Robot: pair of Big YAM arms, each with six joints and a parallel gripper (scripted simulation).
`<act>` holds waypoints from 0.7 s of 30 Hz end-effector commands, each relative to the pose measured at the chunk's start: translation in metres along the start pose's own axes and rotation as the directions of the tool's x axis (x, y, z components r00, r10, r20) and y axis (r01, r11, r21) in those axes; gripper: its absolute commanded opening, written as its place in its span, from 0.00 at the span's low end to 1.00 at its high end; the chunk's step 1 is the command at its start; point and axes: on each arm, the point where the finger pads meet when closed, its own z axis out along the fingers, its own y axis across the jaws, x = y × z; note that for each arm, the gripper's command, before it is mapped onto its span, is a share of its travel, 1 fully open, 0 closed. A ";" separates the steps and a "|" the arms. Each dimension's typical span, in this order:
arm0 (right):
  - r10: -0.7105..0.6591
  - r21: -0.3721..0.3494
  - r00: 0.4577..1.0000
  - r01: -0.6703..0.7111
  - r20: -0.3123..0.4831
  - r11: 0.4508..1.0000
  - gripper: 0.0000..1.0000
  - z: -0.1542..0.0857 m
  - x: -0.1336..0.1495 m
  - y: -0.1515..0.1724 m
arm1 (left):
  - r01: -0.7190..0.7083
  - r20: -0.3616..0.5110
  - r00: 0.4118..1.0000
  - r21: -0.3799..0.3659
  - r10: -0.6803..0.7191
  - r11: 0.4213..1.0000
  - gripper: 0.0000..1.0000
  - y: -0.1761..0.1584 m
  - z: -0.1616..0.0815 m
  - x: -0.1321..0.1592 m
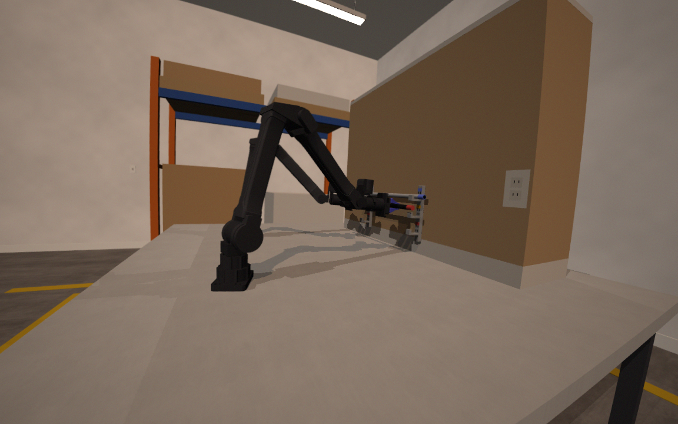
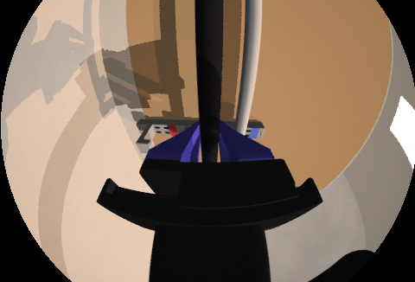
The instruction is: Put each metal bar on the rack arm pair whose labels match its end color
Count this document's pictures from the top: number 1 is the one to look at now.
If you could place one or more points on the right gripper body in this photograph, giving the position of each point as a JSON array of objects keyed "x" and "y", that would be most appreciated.
[{"x": 381, "y": 204}]

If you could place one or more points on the grey metal bar with blue ends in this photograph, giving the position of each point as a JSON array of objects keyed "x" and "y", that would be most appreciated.
[{"x": 416, "y": 196}]

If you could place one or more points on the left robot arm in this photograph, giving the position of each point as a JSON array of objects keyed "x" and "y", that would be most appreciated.
[{"x": 300, "y": 175}]

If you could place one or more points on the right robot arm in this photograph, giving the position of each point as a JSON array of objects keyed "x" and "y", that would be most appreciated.
[{"x": 242, "y": 236}]

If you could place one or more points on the black bar with red ends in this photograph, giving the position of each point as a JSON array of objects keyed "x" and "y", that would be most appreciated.
[{"x": 402, "y": 206}]

